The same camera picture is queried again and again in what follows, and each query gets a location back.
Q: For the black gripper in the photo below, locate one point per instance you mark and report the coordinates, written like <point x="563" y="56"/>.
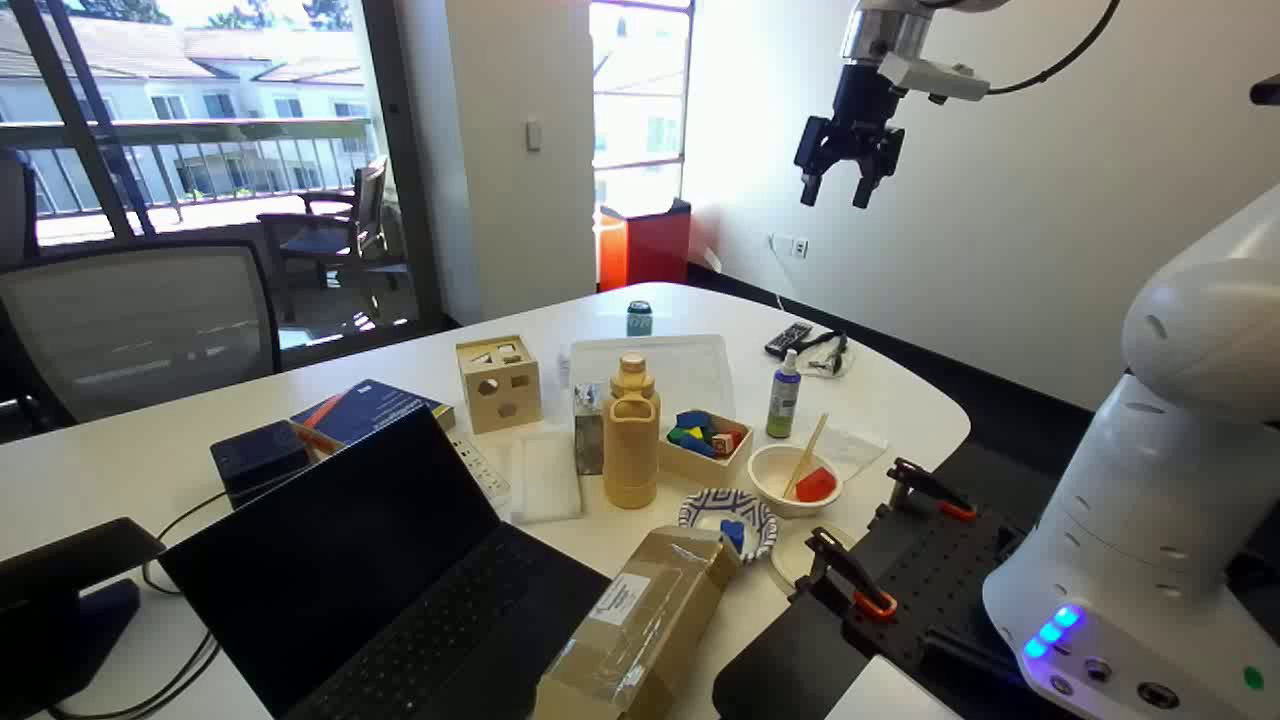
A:
<point x="854" y="125"/>

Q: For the wooden chopstick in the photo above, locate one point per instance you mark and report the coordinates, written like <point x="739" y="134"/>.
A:
<point x="806" y="462"/>
<point x="809" y="448"/>

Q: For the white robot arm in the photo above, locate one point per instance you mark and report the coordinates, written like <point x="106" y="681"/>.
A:
<point x="1173" y="467"/>

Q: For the long cardboard box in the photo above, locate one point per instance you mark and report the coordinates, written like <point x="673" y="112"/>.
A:
<point x="641" y="623"/>

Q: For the black glasses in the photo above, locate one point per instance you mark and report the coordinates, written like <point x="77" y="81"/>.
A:
<point x="827" y="353"/>

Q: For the red cabinet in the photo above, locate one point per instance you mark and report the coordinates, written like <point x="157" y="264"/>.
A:
<point x="653" y="247"/>

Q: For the spray bottle with blue collar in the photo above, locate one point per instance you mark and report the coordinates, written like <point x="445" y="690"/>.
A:
<point x="783" y="401"/>

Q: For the small red block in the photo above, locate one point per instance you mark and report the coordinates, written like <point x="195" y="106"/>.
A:
<point x="724" y="440"/>

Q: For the large blue block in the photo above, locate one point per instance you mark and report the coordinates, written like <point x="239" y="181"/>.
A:
<point x="691" y="431"/>

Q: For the white bowl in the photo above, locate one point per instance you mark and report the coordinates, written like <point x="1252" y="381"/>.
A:
<point x="775" y="481"/>

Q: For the black clamp with orange tips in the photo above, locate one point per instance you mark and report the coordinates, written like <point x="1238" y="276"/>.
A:
<point x="928" y="490"/>
<point x="851" y="571"/>

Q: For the yellow water bottle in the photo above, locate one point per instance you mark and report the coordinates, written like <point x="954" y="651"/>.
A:
<point x="628" y="444"/>

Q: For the blue patterned white plate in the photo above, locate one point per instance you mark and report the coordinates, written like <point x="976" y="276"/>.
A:
<point x="704" y="512"/>

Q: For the small blue block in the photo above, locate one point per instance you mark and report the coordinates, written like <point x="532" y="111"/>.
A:
<point x="733" y="535"/>

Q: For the wooden shape sorter cube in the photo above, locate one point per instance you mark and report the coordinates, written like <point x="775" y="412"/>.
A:
<point x="497" y="381"/>

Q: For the black perforated base board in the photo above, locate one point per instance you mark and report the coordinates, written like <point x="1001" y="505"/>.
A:
<point x="932" y="573"/>

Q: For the small clear plastic container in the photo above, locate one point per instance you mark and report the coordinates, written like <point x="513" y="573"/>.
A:
<point x="545" y="477"/>

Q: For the white paper sheet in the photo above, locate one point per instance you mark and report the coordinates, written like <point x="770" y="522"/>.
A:
<point x="887" y="690"/>

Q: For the dark patio chair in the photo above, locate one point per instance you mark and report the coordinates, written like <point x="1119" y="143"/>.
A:
<point x="334" y="243"/>

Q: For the blue book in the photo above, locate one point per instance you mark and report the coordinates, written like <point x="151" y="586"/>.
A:
<point x="364" y="407"/>

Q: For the black laptop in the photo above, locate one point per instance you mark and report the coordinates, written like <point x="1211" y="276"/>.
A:
<point x="362" y="573"/>

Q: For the black notebook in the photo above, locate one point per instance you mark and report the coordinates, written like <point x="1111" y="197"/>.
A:
<point x="260" y="462"/>

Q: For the grey mesh office chair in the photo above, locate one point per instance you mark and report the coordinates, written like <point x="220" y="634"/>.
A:
<point x="133" y="326"/>

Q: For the black monitor stand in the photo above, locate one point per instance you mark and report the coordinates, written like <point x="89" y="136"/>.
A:
<point x="54" y="602"/>

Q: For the white wall outlet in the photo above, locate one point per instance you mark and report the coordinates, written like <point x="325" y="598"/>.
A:
<point x="790" y="247"/>

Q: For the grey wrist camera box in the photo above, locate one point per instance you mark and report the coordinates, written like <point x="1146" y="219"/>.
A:
<point x="932" y="77"/>

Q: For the white light switch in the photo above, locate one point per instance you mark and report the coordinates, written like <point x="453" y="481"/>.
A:
<point x="532" y="134"/>

